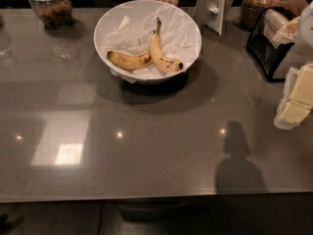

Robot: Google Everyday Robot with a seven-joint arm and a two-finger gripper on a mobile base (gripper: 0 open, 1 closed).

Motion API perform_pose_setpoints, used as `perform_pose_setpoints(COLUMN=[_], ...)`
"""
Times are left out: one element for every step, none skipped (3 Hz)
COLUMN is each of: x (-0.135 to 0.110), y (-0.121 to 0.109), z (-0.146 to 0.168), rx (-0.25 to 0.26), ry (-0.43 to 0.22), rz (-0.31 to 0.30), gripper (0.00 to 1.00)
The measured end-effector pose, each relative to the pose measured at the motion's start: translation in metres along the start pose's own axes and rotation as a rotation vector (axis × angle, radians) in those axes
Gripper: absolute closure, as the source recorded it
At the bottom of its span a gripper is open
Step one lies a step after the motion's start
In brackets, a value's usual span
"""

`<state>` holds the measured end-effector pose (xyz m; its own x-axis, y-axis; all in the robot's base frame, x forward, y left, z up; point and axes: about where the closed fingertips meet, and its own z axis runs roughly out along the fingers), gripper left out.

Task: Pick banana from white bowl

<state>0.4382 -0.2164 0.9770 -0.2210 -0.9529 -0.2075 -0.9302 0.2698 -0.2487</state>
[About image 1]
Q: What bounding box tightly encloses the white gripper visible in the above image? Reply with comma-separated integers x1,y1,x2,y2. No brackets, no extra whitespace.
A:
274,64,313,130

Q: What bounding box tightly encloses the spotted yellow banana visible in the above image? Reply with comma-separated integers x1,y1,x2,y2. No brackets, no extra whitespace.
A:
150,19,184,73

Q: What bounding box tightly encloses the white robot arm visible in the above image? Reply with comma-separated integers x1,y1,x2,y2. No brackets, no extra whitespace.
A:
274,2,313,130

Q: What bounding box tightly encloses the left yellow banana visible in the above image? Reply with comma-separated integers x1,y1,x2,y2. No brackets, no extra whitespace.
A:
107,49,153,71

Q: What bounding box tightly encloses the white bowl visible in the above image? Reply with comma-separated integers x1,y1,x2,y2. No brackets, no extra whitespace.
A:
93,0,202,85

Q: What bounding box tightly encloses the packaged bread in rack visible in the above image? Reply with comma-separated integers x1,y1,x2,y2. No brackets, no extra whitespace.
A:
263,0,308,48

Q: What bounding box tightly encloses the right glass jar with granola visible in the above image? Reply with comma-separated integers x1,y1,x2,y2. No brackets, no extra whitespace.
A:
241,0,282,30

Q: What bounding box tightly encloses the glass jar with granola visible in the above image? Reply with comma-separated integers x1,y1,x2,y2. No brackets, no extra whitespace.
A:
28,0,72,29
241,0,282,30

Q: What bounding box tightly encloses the white paper holder stand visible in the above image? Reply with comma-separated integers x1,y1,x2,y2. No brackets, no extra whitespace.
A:
193,0,233,35

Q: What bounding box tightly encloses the white paper liner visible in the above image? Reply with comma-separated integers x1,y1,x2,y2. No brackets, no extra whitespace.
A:
102,4,199,84

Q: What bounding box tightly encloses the left glass jar with granola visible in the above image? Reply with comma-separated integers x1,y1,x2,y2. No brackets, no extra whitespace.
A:
28,0,72,29

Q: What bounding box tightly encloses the black wire rack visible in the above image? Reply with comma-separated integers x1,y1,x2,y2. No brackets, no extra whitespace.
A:
246,9,292,82

